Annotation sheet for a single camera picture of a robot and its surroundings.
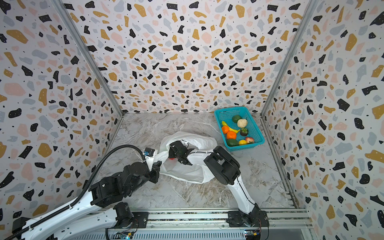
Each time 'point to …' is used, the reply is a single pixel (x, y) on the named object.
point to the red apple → (249, 140)
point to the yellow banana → (235, 131)
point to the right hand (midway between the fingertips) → (167, 147)
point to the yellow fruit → (242, 142)
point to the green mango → (232, 142)
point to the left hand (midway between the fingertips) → (162, 162)
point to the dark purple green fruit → (243, 132)
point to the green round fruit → (235, 118)
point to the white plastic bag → (198, 172)
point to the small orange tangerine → (225, 129)
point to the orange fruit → (231, 135)
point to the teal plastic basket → (238, 129)
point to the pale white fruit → (242, 123)
